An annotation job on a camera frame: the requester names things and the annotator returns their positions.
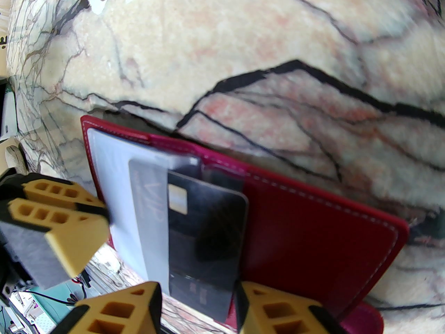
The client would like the red leather card holder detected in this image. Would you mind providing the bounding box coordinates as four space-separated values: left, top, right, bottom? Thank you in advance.
80 114 410 334

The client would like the white tape scrap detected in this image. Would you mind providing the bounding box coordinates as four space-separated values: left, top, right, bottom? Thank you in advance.
84 0 107 15

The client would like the grey VIP card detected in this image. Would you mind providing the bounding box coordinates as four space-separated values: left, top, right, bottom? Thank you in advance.
128 156 204 296

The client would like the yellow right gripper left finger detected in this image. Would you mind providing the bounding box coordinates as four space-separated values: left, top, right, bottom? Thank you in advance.
68 281 163 334

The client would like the black credit card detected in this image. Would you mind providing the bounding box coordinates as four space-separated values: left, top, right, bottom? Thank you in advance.
167 170 249 323

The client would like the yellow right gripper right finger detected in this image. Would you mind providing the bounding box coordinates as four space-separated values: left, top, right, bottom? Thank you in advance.
236 280 343 334

